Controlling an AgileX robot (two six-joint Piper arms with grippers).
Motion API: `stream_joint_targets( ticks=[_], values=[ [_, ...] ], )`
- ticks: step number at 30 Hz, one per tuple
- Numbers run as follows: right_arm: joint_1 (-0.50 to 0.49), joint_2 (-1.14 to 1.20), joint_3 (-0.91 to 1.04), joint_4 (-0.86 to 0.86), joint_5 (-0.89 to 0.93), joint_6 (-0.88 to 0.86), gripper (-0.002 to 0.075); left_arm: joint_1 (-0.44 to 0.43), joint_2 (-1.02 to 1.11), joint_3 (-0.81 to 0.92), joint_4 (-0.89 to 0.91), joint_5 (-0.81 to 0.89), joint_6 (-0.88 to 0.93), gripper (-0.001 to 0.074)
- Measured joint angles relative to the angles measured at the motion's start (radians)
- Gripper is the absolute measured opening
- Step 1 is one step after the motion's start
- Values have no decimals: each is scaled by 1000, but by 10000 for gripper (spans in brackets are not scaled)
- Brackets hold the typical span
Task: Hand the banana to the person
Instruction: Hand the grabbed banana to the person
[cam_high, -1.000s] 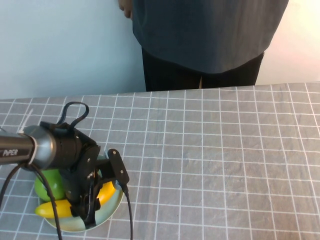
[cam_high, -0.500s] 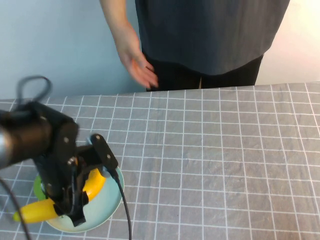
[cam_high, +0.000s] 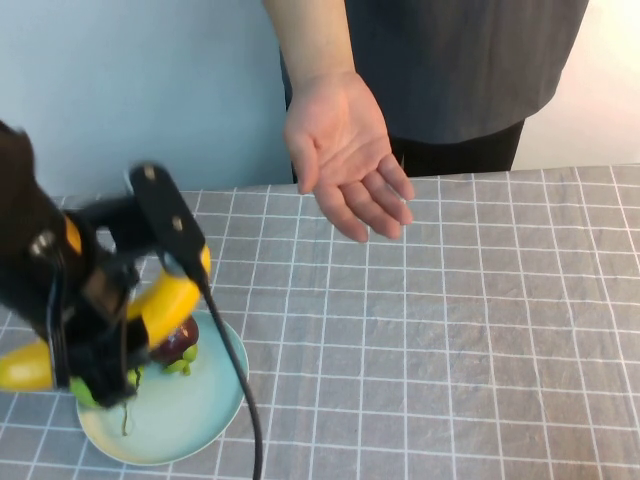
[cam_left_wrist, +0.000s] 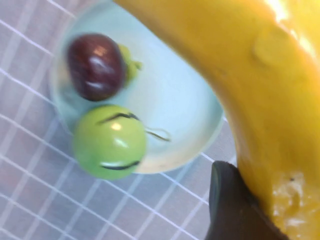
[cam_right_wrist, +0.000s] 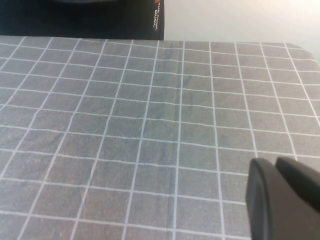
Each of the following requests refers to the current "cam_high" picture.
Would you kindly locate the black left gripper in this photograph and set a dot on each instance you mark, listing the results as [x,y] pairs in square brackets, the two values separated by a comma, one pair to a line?
[112,250]

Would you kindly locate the black trousers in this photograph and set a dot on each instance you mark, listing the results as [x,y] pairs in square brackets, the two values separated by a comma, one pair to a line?
[460,155]

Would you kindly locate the green fruit with stem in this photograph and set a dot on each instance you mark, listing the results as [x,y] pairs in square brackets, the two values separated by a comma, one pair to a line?
[82,392]

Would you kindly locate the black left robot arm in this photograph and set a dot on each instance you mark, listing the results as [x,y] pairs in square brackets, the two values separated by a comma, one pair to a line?
[25,225]

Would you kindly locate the person's bare forearm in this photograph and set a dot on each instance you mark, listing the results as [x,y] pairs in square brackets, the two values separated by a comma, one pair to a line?
[312,40]

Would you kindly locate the teal round plate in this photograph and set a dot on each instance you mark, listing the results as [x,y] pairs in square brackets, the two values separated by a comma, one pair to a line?
[190,410]

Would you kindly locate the purple mangosteen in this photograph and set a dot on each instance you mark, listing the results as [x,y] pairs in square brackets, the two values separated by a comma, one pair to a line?
[175,342]

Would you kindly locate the person's bare open hand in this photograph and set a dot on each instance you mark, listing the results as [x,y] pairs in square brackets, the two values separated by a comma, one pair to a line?
[345,150]

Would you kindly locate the yellow banana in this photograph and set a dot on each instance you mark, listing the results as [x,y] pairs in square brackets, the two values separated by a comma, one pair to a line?
[170,305]

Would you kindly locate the grey white-grid tablecloth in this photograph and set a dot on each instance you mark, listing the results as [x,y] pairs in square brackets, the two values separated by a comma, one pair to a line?
[450,325]

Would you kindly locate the grey shirt torso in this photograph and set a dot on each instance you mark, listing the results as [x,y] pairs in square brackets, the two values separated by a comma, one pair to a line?
[450,65]

